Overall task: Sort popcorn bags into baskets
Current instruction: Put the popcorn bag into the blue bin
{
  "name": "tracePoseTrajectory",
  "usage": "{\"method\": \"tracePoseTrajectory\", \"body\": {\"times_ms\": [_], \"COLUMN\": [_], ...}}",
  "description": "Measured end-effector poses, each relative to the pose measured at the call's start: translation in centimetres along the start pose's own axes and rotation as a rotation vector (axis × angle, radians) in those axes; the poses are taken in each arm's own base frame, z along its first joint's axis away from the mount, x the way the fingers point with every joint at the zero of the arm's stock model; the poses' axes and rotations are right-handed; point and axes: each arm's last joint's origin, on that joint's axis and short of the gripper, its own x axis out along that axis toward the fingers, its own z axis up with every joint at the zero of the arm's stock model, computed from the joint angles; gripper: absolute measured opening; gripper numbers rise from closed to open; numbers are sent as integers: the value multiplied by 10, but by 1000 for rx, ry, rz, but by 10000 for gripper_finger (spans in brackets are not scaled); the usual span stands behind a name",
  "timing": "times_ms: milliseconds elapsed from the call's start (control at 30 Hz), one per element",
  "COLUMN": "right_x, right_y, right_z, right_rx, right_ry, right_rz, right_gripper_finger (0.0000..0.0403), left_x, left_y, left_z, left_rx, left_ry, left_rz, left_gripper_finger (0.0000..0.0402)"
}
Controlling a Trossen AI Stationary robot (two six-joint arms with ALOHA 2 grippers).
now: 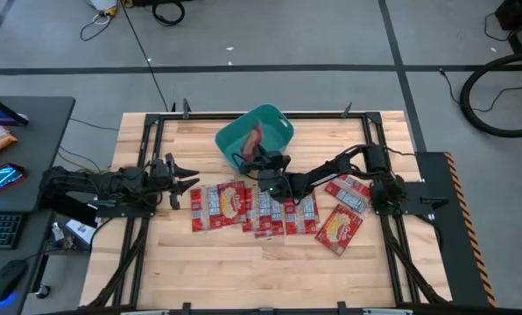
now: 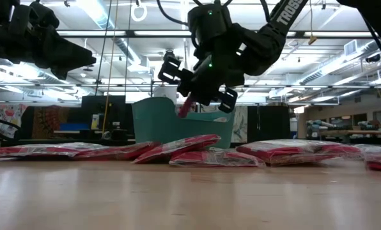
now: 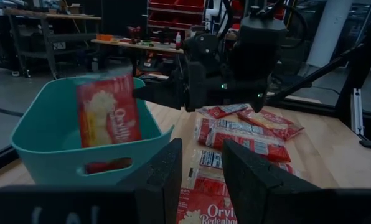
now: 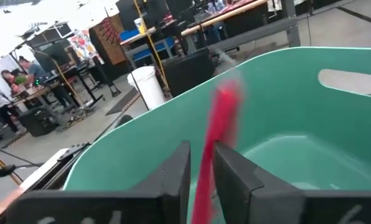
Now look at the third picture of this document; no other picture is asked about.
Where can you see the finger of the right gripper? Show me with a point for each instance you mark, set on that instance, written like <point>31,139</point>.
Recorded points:
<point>160,93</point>

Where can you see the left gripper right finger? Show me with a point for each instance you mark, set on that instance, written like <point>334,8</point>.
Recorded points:
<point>247,186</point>

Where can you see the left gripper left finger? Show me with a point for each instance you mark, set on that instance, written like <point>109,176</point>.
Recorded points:
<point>160,186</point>

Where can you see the red Orville popcorn bag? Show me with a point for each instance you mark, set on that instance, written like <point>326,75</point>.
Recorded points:
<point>232,126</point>
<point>223,110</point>
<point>204,208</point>
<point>272,124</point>
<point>266,152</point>
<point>110,124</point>
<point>210,158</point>

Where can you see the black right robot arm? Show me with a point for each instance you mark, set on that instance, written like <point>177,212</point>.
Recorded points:
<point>260,46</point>

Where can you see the white bottle red cap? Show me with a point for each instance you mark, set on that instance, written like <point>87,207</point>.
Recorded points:
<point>178,42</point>

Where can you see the long wooden work table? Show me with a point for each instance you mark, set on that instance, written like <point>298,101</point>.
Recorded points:
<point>142,46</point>

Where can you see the shelf with red bins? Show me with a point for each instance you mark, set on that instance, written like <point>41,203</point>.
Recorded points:
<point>173,21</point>

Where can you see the orange box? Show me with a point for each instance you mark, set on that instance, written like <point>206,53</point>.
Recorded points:
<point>104,37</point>

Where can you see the teal plastic basket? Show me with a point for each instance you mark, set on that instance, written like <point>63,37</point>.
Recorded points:
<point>48,155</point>

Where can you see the small open cardboard box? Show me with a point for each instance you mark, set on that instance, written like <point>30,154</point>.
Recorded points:
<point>75,9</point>

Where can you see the white round pillar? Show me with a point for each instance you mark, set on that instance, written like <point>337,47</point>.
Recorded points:
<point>328,31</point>

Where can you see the black table frame rail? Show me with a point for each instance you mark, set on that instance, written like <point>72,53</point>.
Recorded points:
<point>313,105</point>

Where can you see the black diagonal frame strut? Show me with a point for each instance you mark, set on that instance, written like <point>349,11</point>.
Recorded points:
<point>313,76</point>

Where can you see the metal frame wooden workbench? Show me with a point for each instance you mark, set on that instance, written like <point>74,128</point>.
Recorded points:
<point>64,16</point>

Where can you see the silver aluminium extrusion bracket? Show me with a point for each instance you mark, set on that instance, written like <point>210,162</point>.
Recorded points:
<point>357,112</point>

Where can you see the black vertical frame post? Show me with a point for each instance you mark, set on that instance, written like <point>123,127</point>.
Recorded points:
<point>369,46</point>

